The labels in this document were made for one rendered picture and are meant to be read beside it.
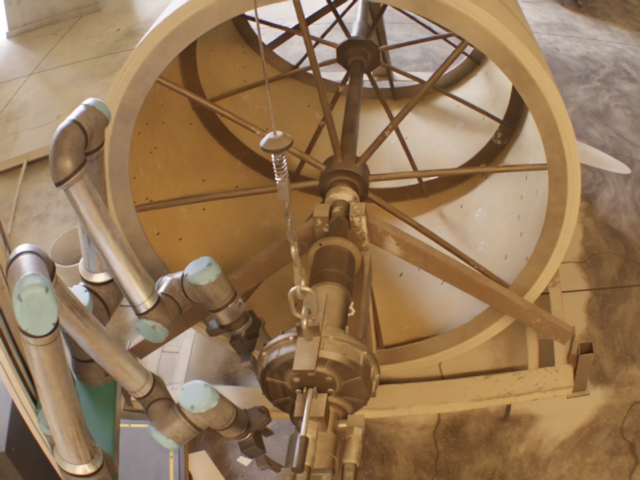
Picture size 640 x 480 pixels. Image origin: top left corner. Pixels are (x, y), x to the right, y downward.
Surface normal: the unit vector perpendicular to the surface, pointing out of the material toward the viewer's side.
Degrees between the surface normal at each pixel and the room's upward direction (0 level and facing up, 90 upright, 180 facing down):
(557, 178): 90
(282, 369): 90
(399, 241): 90
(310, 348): 0
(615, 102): 0
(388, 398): 0
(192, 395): 19
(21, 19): 90
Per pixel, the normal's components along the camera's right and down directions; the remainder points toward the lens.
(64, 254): 0.75, 0.33
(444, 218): -0.48, -0.72
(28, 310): 0.44, 0.40
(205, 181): 0.76, -0.45
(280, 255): -0.11, 0.62
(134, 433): -0.12, -0.78
